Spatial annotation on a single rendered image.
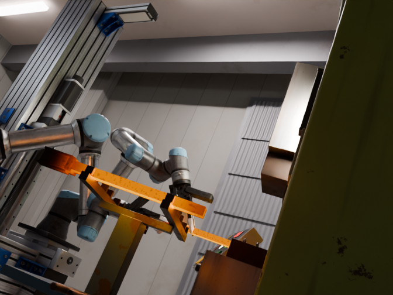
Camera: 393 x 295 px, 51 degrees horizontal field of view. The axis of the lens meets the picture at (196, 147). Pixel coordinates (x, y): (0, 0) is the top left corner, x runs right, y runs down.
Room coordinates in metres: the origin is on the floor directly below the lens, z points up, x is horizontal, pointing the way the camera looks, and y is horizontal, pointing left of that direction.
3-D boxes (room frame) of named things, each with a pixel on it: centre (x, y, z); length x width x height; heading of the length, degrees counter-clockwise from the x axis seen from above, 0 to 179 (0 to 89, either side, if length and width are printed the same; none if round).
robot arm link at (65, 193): (2.08, 0.48, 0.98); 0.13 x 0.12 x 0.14; 121
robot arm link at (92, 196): (1.68, 0.26, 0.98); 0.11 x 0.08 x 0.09; 71
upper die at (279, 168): (1.45, -0.49, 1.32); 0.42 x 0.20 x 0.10; 71
